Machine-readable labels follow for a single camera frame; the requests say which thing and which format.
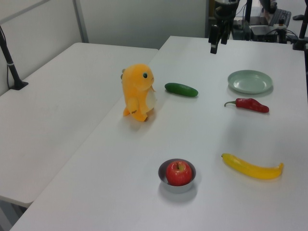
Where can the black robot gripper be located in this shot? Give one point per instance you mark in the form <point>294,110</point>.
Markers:
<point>226,10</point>

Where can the red apple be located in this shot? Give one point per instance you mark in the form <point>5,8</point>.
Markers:
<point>178,173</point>

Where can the grey bowl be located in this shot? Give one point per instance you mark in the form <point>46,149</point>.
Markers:
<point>178,189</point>

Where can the black upright pole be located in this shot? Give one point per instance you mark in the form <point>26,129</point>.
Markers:
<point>248,9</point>

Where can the black electronics box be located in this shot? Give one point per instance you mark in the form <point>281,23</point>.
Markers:
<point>263,32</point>

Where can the pale green plate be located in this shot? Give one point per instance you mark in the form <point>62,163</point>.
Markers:
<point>250,81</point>

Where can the emergency stop button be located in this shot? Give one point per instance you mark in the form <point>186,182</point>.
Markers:
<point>281,23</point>

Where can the black computer keyboard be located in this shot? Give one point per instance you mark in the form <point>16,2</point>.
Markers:
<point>280,16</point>

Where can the green cucumber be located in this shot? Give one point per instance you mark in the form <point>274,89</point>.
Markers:
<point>181,89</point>

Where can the red chili pepper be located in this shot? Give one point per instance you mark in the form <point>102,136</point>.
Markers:
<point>250,104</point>

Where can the black computer mouse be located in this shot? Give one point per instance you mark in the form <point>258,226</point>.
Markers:
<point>298,17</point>

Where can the black stand with table clamp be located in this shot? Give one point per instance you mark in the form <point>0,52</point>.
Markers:
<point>301,31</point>

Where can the orange plush toy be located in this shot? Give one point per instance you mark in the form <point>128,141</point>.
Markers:
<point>138,93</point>

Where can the yellow banana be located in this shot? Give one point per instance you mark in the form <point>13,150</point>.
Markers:
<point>252,168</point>

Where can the black pole with flat foot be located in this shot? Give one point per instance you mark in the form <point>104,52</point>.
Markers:
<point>10,65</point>

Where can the grey partition frame post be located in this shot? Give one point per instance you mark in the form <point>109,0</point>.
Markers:
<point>80,21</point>

